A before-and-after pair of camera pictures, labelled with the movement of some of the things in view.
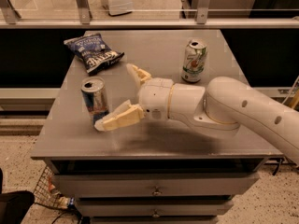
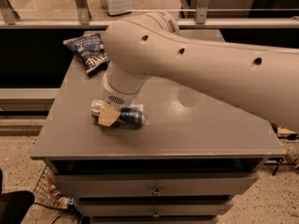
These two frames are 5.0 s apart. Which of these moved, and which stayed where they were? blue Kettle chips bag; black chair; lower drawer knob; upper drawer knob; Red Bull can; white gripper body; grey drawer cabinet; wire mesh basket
Moved: Red Bull can; white gripper body
Stayed: blue Kettle chips bag; lower drawer knob; black chair; grey drawer cabinet; upper drawer knob; wire mesh basket
